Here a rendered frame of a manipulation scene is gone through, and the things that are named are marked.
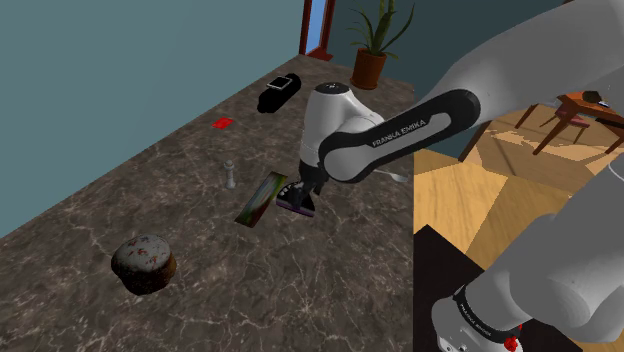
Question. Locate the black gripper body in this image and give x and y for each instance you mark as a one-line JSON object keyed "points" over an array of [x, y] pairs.
{"points": [[310, 178]]}

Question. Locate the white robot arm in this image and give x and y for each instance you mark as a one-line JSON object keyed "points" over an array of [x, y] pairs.
{"points": [[536, 58]]}

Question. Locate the purple and black flat device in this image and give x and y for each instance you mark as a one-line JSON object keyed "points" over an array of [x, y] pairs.
{"points": [[291, 206]]}

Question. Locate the colourful flat book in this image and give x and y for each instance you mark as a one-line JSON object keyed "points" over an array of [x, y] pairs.
{"points": [[260, 200]]}

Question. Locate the grey chess piece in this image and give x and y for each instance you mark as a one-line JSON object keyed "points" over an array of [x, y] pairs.
{"points": [[230, 178]]}

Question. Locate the black oblong box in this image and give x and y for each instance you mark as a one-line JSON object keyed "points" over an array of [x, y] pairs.
{"points": [[278, 100]]}

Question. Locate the silver spoon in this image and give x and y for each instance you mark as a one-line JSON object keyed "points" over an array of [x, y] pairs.
{"points": [[397, 177]]}

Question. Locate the white phone with dark screen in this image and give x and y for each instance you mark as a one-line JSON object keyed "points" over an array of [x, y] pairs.
{"points": [[279, 83]]}

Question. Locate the red flat card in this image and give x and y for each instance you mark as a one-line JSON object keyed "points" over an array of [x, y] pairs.
{"points": [[222, 123]]}

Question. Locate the green plant in brown pot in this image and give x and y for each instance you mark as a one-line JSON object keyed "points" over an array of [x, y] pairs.
{"points": [[368, 68]]}

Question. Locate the red framed door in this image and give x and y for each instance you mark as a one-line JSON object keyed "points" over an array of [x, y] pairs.
{"points": [[309, 29]]}

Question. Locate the black robot stand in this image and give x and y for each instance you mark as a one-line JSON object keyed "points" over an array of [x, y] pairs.
{"points": [[438, 263]]}

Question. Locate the brown cake with white icing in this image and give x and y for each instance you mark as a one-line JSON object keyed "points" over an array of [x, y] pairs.
{"points": [[144, 263]]}

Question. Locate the brown wooden chair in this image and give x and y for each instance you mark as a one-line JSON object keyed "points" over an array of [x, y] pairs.
{"points": [[560, 122]]}

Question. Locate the brown wooden table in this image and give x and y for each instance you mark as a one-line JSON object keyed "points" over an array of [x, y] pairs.
{"points": [[577, 101]]}

